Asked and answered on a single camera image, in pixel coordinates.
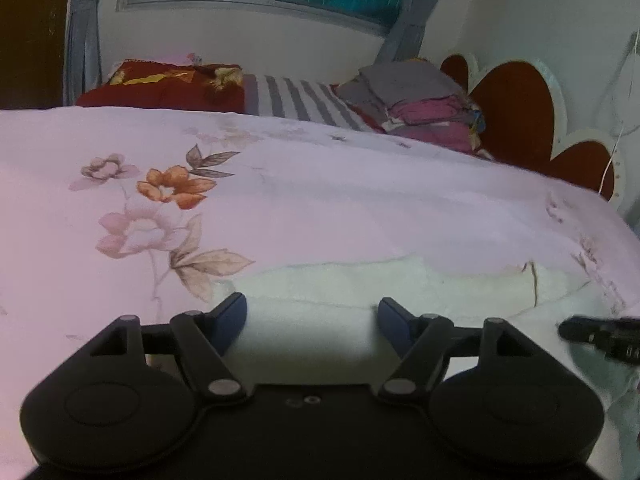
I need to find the grey striped pillow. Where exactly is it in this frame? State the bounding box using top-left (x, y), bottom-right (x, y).
top-left (243, 74), bottom-right (374, 132)

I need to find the white hanging cord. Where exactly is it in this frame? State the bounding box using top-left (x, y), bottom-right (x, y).
top-left (598, 29), bottom-right (640, 196)

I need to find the pale green small cloth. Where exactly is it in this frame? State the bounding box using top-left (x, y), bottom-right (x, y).
top-left (222, 257), bottom-right (639, 479)

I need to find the grey left curtain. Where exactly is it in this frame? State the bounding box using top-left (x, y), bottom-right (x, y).
top-left (63, 0), bottom-right (102, 105)

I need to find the pile of folded clothes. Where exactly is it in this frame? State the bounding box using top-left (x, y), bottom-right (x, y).
top-left (332, 58), bottom-right (485, 155)

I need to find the red heart-shaped headboard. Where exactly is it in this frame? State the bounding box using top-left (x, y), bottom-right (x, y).
top-left (440, 53), bottom-right (626, 208)

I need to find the grey curtain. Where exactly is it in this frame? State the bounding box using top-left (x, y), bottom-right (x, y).
top-left (63, 0), bottom-right (102, 105)
top-left (374, 0), bottom-right (439, 64)

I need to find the red floral pillow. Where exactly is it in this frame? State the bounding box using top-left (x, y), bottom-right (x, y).
top-left (76, 60), bottom-right (245, 114)

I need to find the grey right curtain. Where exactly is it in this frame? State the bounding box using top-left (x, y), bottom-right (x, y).
top-left (374, 0), bottom-right (439, 64)

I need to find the pink floral bed sheet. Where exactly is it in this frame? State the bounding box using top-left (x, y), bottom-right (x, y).
top-left (1, 107), bottom-right (639, 479)

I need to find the dark brown wooden door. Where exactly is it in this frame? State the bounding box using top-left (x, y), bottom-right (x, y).
top-left (0, 0), bottom-right (67, 110)

